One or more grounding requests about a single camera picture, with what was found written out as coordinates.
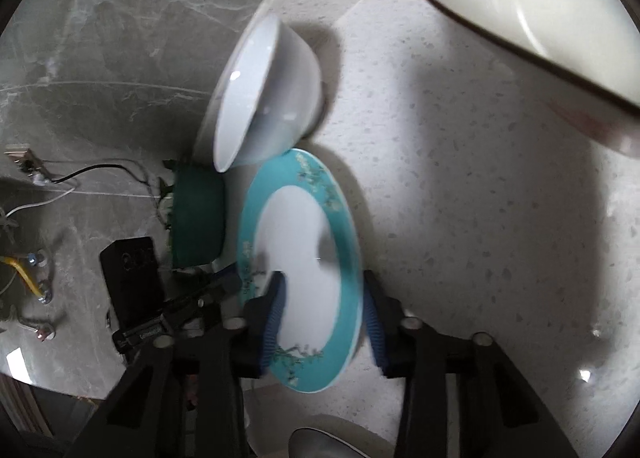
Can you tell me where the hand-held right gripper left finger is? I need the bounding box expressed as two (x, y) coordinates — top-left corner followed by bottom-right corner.
(65, 270), (289, 458)

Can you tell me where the teal plastic basin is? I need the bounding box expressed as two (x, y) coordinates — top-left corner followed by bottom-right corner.
(170, 165), (227, 269)

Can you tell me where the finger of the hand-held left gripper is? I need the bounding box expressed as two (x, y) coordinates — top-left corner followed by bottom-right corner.
(162, 262), (241, 321)

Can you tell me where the wall socket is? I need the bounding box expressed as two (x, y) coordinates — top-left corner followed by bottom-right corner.
(4, 147), (39, 173)

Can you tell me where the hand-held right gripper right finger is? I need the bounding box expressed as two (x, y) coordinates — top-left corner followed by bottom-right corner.
(362, 270), (572, 458)

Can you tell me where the teal floral plate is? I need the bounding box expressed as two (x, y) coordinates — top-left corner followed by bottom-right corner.
(237, 148), (363, 394)

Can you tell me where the white power cable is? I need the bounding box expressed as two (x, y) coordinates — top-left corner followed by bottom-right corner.
(2, 186), (161, 219)

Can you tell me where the plain white bowl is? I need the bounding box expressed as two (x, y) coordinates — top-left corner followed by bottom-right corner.
(212, 14), (324, 173)

